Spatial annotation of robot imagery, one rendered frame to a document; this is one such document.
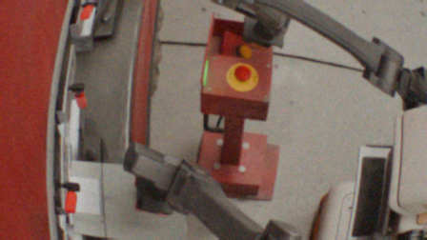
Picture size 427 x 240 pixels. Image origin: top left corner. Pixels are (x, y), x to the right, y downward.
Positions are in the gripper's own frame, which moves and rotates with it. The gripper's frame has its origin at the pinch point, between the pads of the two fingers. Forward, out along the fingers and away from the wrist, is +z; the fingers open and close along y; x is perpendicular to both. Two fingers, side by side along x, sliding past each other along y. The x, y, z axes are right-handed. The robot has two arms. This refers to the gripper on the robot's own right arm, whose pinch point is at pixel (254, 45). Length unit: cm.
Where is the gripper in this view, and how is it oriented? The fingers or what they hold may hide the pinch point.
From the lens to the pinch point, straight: 199.3
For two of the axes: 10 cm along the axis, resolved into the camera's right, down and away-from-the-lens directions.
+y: -9.5, -2.3, -1.9
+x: -1.4, 9.1, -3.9
